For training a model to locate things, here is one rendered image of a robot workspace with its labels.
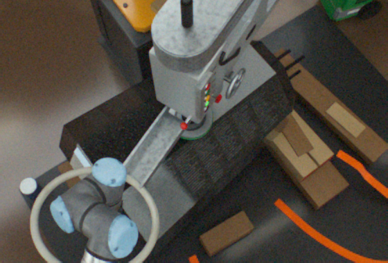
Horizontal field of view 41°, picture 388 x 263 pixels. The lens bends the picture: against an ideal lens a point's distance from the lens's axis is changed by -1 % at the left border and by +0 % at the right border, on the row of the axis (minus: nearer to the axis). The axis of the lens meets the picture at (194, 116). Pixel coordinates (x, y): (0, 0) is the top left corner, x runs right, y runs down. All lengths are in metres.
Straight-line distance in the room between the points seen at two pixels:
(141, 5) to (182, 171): 0.96
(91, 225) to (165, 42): 0.71
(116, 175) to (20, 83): 2.42
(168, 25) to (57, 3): 2.30
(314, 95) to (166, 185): 1.35
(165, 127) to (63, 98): 1.45
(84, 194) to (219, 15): 0.78
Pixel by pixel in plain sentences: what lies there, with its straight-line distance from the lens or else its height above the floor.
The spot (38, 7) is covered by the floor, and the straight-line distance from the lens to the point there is 4.02.
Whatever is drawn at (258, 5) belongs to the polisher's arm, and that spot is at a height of 1.43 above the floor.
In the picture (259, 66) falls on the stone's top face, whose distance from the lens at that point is 2.70.
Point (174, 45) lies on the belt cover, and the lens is 1.73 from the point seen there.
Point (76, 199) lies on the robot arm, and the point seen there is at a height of 1.91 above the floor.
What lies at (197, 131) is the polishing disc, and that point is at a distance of 2.47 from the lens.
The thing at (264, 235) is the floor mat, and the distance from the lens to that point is 3.24.
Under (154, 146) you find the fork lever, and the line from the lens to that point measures 2.25.
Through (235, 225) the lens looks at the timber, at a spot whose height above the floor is 0.14.
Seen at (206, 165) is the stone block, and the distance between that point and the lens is 2.60.
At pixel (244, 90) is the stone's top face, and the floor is 0.82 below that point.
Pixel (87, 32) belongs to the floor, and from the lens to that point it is 3.82.
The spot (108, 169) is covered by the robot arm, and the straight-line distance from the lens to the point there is 1.40.
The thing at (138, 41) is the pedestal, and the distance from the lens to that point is 2.86.
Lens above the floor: 3.19
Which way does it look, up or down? 68 degrees down
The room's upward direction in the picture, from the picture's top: 1 degrees counter-clockwise
